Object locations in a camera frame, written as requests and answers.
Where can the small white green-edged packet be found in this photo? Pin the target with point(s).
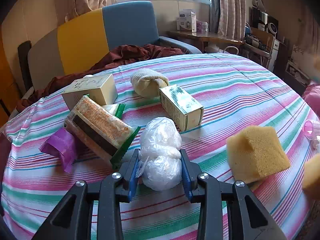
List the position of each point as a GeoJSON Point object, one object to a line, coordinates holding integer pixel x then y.
{"type": "Point", "coordinates": [115, 110]}

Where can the grey yellow blue sofa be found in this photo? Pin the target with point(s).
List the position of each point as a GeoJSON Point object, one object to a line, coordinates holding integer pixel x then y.
{"type": "Point", "coordinates": [82, 37]}

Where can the pink knit garment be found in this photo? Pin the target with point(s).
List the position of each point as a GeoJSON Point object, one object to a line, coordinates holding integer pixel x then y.
{"type": "Point", "coordinates": [312, 100]}

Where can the large yellow sponge block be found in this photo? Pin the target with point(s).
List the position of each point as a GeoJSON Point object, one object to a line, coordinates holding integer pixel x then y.
{"type": "Point", "coordinates": [255, 152]}

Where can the green and white carton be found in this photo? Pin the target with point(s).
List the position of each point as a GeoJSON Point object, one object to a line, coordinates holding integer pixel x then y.
{"type": "Point", "coordinates": [181, 107]}

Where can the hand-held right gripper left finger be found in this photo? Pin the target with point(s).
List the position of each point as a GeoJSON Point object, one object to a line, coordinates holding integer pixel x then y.
{"type": "Point", "coordinates": [133, 177]}

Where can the white appliance box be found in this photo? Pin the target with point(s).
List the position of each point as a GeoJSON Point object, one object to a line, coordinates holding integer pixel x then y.
{"type": "Point", "coordinates": [186, 21]}

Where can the striped blanket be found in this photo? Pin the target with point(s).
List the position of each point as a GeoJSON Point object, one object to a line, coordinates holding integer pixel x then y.
{"type": "Point", "coordinates": [225, 92]}

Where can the cream carton box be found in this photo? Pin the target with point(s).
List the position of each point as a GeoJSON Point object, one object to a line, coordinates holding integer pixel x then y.
{"type": "Point", "coordinates": [97, 90]}

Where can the wooden desk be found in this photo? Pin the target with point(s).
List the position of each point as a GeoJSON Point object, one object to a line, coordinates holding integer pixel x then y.
{"type": "Point", "coordinates": [200, 37]}

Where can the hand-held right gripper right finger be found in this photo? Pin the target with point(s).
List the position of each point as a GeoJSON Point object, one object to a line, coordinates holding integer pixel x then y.
{"type": "Point", "coordinates": [186, 177]}

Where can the small purple box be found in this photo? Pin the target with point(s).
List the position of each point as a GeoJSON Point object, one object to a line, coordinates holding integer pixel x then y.
{"type": "Point", "coordinates": [199, 26]}

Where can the white jar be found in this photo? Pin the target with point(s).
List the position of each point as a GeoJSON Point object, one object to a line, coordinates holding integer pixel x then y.
{"type": "Point", "coordinates": [205, 27]}

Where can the black upright panel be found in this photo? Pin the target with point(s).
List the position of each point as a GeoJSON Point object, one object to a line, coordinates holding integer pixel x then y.
{"type": "Point", "coordinates": [24, 62]}

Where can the yellow knitted hat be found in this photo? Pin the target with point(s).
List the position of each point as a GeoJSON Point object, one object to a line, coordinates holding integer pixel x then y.
{"type": "Point", "coordinates": [146, 82]}

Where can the orange wooden wardrobe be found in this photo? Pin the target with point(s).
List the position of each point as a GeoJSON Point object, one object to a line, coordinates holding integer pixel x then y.
{"type": "Point", "coordinates": [6, 85]}

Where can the white plastic bag bundle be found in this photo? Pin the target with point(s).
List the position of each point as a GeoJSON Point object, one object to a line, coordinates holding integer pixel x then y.
{"type": "Point", "coordinates": [160, 152]}

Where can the maroon blanket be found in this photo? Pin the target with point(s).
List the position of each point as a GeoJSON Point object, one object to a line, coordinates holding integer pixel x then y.
{"type": "Point", "coordinates": [125, 55]}

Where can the cluttered shelf unit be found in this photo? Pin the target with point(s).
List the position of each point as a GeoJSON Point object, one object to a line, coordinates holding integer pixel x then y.
{"type": "Point", "coordinates": [260, 30]}

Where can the small yellow sponge block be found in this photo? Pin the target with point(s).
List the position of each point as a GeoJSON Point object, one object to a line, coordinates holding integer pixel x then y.
{"type": "Point", "coordinates": [312, 175]}

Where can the purple plastic bag roll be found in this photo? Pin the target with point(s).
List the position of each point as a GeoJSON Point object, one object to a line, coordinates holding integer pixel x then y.
{"type": "Point", "coordinates": [60, 146]}

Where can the cracker packet with green edges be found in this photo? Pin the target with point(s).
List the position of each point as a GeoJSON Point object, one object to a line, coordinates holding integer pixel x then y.
{"type": "Point", "coordinates": [100, 127]}

